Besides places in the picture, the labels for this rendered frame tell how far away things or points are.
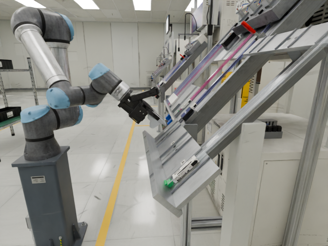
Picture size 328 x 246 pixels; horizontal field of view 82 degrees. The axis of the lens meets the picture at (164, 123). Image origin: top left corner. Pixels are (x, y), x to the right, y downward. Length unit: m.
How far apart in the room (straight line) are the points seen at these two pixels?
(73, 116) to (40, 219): 0.52
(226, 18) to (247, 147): 1.92
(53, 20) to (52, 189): 0.76
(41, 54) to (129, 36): 8.84
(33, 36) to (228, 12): 1.87
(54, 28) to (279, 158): 1.11
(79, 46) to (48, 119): 9.10
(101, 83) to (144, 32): 8.90
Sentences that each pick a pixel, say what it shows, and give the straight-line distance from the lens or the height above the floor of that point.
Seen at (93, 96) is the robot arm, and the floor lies 0.84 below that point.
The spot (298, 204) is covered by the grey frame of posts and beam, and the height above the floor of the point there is 0.39.
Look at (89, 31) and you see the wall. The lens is 9.98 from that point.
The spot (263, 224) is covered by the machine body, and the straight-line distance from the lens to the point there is 1.10.
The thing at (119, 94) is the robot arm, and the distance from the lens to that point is 0.76.
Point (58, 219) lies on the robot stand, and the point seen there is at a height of 0.23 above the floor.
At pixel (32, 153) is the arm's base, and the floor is 0.59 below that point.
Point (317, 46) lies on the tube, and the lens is 0.46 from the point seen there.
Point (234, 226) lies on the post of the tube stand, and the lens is 0.65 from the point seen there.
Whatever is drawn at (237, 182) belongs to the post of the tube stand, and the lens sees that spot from 0.56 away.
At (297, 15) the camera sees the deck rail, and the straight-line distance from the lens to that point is 0.86.
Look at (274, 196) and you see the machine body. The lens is 1.02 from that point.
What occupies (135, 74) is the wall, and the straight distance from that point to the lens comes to 9.51.
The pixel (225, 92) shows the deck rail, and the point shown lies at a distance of 0.74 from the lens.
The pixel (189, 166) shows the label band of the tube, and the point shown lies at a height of 0.77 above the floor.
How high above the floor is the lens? 0.95
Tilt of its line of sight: 16 degrees down
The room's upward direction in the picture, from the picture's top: straight up
